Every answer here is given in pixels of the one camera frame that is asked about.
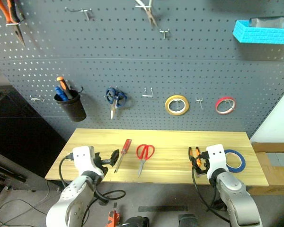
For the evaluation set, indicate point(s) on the cardboard box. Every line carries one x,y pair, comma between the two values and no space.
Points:
277,175

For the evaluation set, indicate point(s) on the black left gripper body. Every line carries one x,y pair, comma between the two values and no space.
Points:
100,163

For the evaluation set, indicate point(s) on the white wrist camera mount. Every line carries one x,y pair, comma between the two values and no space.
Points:
82,160
216,158

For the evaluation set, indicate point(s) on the orange black screwdriver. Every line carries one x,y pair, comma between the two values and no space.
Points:
63,86

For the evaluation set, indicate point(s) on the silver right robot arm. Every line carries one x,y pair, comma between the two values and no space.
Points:
234,196

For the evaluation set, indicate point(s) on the grey metal pegboard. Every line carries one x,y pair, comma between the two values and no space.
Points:
132,61

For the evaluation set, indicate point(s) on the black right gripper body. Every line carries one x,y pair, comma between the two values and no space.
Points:
203,160

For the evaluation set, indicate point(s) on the orange black long-nose pliers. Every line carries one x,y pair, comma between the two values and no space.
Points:
10,14

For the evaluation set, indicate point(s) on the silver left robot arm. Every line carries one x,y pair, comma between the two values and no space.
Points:
71,198

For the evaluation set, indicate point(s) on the blue plastic basket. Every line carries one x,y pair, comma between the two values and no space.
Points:
260,35

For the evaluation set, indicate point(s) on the black plastic cup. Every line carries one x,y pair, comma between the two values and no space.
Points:
72,108

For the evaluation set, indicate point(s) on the yellow tape roll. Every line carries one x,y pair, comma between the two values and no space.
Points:
167,106

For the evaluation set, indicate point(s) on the black tripod legs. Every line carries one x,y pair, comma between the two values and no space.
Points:
7,173

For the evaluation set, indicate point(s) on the dark rounded shape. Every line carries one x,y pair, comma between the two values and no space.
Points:
188,221
136,222

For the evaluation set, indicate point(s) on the red tape roll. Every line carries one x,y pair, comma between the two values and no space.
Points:
217,107

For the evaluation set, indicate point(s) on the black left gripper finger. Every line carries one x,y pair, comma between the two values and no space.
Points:
116,154
113,163

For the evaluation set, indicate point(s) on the orange black short pliers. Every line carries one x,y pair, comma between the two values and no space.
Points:
190,153

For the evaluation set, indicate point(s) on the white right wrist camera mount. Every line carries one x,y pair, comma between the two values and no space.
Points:
216,158

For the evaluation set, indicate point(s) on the blue tape roll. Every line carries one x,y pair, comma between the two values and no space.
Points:
241,160

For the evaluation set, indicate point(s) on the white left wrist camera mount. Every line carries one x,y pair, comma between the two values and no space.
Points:
82,160

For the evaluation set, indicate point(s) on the silver foil bag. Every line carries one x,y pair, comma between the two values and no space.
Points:
267,22

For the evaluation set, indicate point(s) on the metal pegboard hook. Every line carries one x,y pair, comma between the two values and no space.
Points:
164,33
200,102
85,11
147,95
38,98

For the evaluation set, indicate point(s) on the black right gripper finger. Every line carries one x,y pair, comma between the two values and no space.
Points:
197,173
203,172

